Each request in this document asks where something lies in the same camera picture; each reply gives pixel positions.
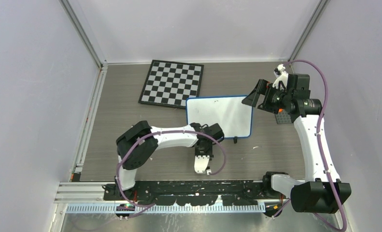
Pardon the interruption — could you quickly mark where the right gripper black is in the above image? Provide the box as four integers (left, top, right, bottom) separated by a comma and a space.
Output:
242, 79, 293, 115

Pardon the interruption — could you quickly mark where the whiteboard with blue frame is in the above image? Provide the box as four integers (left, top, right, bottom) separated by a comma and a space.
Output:
185, 95, 253, 139

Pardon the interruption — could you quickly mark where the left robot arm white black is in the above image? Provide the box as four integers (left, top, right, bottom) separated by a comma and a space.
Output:
103, 120, 226, 203

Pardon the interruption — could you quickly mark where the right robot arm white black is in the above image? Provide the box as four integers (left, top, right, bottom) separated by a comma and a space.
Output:
242, 74, 352, 214

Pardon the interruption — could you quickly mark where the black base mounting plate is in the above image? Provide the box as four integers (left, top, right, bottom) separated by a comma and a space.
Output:
102, 180, 287, 206

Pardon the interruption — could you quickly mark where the black white checkerboard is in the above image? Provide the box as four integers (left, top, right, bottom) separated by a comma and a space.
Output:
138, 59, 204, 109

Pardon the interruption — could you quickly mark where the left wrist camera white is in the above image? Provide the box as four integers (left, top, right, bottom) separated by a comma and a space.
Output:
194, 155, 212, 175

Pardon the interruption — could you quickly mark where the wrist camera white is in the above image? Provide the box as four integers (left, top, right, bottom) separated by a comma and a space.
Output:
194, 155, 212, 175
272, 64, 289, 91

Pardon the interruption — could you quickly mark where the grey studded base plate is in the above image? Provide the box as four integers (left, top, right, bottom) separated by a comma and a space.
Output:
275, 110, 292, 124

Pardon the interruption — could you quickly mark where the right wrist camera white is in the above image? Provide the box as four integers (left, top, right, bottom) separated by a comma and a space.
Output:
272, 64, 289, 91

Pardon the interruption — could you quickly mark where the aluminium front frame rail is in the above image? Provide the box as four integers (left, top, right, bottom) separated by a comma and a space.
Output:
55, 182, 277, 203

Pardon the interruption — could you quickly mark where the slotted cable duct strip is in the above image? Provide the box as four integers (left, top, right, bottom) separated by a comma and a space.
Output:
66, 203, 266, 214

